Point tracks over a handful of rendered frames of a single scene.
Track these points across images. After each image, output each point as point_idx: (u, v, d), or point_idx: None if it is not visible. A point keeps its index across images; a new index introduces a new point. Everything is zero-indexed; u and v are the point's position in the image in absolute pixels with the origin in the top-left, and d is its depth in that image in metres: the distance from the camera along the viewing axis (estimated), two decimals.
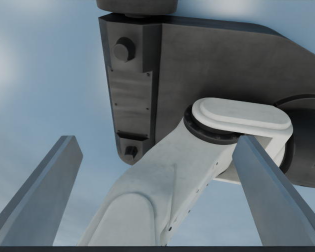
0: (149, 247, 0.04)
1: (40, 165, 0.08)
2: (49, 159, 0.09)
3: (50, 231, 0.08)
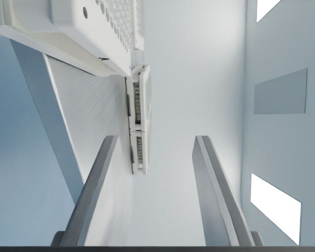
0: (149, 247, 0.04)
1: (96, 165, 0.08)
2: (103, 159, 0.09)
3: (108, 231, 0.08)
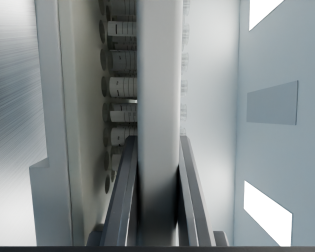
0: (149, 247, 0.04)
1: (124, 165, 0.08)
2: (129, 159, 0.09)
3: (136, 231, 0.08)
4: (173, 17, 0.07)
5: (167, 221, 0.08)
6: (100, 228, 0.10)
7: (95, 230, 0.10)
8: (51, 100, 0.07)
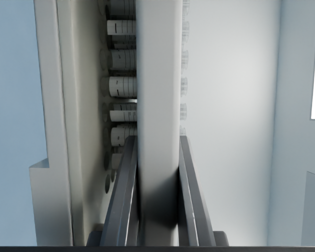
0: (149, 247, 0.04)
1: (124, 165, 0.08)
2: (129, 159, 0.09)
3: (136, 231, 0.08)
4: (172, 17, 0.07)
5: (167, 221, 0.08)
6: (101, 228, 0.10)
7: (96, 230, 0.10)
8: (50, 101, 0.07)
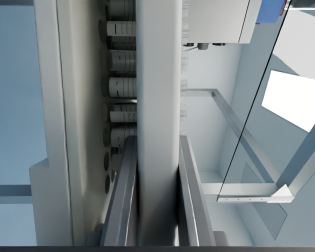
0: (149, 247, 0.04)
1: (124, 165, 0.08)
2: (129, 159, 0.09)
3: (136, 231, 0.08)
4: (172, 17, 0.07)
5: (167, 221, 0.08)
6: (101, 228, 0.10)
7: (96, 230, 0.10)
8: (50, 101, 0.07)
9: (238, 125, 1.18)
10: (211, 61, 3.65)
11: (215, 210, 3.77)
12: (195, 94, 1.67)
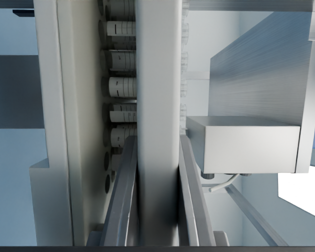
0: (149, 247, 0.04)
1: (124, 165, 0.08)
2: (129, 159, 0.09)
3: (136, 231, 0.08)
4: (172, 17, 0.07)
5: (167, 221, 0.08)
6: (101, 228, 0.10)
7: (96, 230, 0.10)
8: (50, 101, 0.07)
9: (276, 240, 0.92)
10: None
11: None
12: (209, 190, 1.49)
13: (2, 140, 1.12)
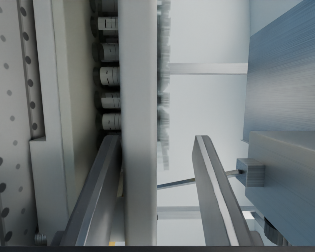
0: (149, 247, 0.04)
1: (96, 165, 0.08)
2: (103, 159, 0.09)
3: (108, 231, 0.08)
4: (148, 12, 0.08)
5: (147, 188, 0.10)
6: None
7: None
8: (47, 84, 0.09)
9: None
10: (222, 155, 3.41)
11: None
12: None
13: None
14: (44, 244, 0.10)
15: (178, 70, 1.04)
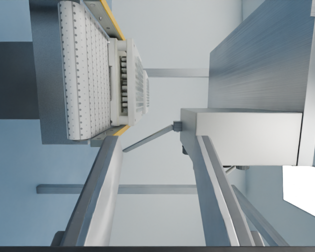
0: (149, 247, 0.04)
1: (96, 165, 0.08)
2: (103, 159, 0.09)
3: (108, 231, 0.08)
4: (132, 77, 0.48)
5: (132, 110, 0.50)
6: (120, 115, 0.52)
7: (119, 115, 0.51)
8: (114, 90, 0.49)
9: (280, 244, 0.87)
10: None
11: None
12: None
13: None
14: (111, 122, 0.50)
15: (166, 73, 1.31)
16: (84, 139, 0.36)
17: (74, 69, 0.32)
